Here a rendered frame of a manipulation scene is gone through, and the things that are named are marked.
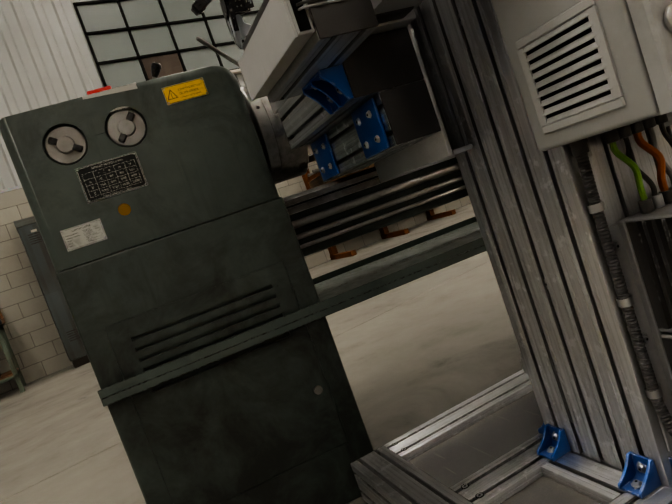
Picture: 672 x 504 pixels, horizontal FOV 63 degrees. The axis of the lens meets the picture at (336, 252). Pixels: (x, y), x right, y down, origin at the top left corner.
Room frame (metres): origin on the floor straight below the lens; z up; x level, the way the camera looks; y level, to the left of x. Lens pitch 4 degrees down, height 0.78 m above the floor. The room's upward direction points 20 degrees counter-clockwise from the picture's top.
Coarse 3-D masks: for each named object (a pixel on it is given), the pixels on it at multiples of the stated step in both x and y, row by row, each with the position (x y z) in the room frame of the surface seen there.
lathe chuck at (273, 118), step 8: (264, 104) 1.62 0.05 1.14; (272, 112) 1.61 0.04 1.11; (272, 120) 1.61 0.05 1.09; (280, 120) 1.61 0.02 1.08; (272, 128) 1.61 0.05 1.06; (280, 128) 1.61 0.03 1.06; (280, 136) 1.62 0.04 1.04; (280, 144) 1.62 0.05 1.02; (288, 144) 1.63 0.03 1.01; (280, 152) 1.63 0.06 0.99; (288, 152) 1.64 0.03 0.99; (296, 152) 1.65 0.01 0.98; (304, 152) 1.67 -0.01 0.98; (288, 160) 1.66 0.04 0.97; (296, 160) 1.67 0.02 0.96; (304, 160) 1.69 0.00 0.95; (288, 168) 1.68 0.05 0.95; (296, 168) 1.70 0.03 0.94; (304, 168) 1.73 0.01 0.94; (288, 176) 1.72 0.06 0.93; (296, 176) 1.76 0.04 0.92
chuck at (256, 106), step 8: (240, 88) 1.68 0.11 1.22; (248, 96) 1.63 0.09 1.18; (248, 104) 1.64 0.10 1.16; (256, 104) 1.62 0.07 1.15; (256, 112) 1.60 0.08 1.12; (264, 112) 1.61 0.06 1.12; (256, 120) 1.61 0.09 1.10; (264, 120) 1.60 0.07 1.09; (256, 128) 1.64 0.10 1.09; (264, 128) 1.60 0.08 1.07; (264, 136) 1.60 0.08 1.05; (272, 136) 1.61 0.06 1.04; (264, 144) 1.61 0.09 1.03; (272, 144) 1.61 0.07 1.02; (264, 152) 1.65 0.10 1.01; (272, 152) 1.62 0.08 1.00; (272, 160) 1.63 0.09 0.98; (280, 160) 1.65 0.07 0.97; (272, 168) 1.65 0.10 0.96; (280, 168) 1.67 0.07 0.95; (272, 176) 1.68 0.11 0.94; (280, 176) 1.70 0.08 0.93
